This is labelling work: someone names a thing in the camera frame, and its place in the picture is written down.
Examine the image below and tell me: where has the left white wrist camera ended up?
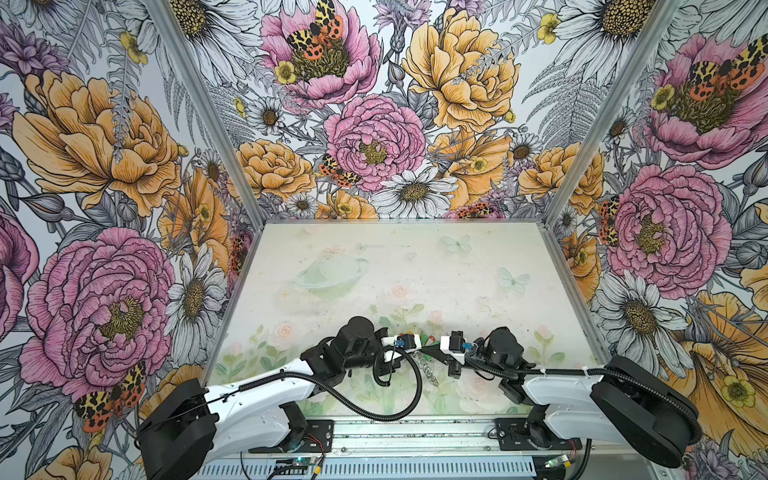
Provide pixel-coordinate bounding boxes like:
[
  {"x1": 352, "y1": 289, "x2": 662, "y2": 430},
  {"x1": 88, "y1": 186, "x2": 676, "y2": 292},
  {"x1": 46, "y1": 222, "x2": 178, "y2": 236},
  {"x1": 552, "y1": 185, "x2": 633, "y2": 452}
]
[{"x1": 381, "y1": 333, "x2": 421, "y2": 362}]

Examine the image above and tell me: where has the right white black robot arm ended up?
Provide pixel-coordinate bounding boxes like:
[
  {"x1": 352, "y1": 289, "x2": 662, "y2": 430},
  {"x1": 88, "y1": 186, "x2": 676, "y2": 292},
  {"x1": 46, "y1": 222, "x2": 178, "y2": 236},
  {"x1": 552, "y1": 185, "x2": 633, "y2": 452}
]
[{"x1": 420, "y1": 327, "x2": 703, "y2": 468}]

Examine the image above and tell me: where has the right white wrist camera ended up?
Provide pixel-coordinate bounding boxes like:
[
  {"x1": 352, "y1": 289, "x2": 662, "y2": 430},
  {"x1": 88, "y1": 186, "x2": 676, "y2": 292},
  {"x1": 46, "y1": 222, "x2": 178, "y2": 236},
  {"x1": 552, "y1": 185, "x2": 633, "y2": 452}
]
[{"x1": 439, "y1": 330, "x2": 475, "y2": 366}]

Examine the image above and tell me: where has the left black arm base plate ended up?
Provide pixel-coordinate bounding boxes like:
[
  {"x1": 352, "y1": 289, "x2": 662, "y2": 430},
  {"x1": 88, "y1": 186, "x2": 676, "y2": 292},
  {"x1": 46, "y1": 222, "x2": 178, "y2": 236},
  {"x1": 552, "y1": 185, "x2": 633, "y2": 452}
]
[{"x1": 248, "y1": 419, "x2": 335, "y2": 454}]

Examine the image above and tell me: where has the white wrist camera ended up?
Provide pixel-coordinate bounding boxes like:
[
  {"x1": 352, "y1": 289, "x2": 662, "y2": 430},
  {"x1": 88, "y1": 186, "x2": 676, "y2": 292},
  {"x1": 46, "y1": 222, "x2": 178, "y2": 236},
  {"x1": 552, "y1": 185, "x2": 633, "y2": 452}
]
[
  {"x1": 439, "y1": 330, "x2": 475, "y2": 366},
  {"x1": 381, "y1": 333, "x2": 421, "y2": 362}
]

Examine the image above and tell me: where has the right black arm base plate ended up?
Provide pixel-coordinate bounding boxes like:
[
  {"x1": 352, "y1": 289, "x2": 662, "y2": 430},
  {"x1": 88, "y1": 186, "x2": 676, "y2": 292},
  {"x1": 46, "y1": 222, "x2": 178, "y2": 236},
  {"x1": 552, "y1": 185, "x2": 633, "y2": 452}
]
[{"x1": 490, "y1": 417, "x2": 583, "y2": 452}]

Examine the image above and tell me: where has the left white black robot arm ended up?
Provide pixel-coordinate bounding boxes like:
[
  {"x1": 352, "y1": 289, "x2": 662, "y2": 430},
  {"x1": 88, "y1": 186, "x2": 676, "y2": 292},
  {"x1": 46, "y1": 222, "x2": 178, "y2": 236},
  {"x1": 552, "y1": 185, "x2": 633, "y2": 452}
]
[{"x1": 135, "y1": 316, "x2": 423, "y2": 479}]

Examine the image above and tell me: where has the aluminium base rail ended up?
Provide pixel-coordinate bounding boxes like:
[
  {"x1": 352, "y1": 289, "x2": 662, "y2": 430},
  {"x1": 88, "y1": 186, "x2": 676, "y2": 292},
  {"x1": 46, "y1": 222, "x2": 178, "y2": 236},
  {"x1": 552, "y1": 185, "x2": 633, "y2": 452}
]
[{"x1": 158, "y1": 412, "x2": 670, "y2": 463}]

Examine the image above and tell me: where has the white vented panel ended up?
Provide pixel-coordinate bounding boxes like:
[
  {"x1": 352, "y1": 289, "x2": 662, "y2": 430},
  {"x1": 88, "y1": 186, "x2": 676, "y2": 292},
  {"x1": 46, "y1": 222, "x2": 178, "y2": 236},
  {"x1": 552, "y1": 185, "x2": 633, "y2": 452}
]
[{"x1": 194, "y1": 456, "x2": 537, "y2": 479}]

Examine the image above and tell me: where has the green circuit board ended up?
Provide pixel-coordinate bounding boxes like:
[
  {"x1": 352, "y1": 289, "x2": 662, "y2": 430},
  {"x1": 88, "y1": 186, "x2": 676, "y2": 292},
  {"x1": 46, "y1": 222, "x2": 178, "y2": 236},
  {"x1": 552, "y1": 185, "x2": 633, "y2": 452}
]
[{"x1": 269, "y1": 456, "x2": 321, "y2": 479}]

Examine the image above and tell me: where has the large metal keyring with keys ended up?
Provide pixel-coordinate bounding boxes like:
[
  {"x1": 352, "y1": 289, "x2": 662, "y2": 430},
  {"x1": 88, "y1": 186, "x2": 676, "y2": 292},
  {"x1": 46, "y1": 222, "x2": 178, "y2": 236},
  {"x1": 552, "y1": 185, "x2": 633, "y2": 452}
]
[{"x1": 413, "y1": 334, "x2": 440, "y2": 389}]

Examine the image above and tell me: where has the left black corrugated cable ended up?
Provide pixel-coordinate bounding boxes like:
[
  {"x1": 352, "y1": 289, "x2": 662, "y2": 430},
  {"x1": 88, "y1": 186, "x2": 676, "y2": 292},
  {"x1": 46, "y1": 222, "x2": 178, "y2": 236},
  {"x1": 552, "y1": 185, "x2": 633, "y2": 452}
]
[{"x1": 239, "y1": 347, "x2": 424, "y2": 422}]

